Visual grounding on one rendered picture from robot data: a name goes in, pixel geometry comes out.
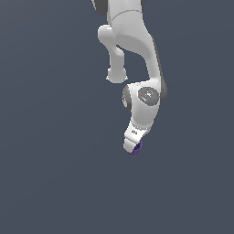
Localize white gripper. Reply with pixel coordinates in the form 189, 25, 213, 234
122, 119, 154, 154

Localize small purple object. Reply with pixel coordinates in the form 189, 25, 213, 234
128, 140, 144, 155

